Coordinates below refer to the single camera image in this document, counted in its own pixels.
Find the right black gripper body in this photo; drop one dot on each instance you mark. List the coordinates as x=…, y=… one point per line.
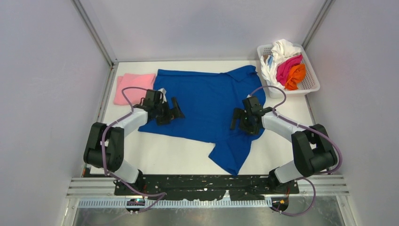
x=242, y=119

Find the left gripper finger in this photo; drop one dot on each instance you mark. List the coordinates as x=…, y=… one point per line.
x=176, y=110
x=164, y=120

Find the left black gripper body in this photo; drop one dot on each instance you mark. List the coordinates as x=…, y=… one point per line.
x=168, y=112

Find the blue printed t shirt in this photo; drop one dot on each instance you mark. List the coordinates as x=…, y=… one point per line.
x=208, y=100

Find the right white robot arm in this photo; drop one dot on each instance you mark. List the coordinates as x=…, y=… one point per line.
x=312, y=151

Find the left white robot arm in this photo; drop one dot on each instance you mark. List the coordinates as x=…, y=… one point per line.
x=105, y=146

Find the folded pink t shirt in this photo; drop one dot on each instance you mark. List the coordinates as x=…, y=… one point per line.
x=142, y=81

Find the magenta t shirt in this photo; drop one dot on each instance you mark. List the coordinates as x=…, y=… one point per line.
x=284, y=69

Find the orange t shirt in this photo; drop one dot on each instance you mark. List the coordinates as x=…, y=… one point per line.
x=295, y=76

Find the white laundry basket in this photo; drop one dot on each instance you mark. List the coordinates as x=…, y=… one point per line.
x=309, y=84

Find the white t shirt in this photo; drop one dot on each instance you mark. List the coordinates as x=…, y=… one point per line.
x=281, y=51

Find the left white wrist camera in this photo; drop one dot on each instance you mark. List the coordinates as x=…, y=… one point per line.
x=163, y=95

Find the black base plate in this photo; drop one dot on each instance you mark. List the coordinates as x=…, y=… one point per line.
x=204, y=187

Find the white slotted cable duct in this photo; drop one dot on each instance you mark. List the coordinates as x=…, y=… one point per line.
x=144, y=203

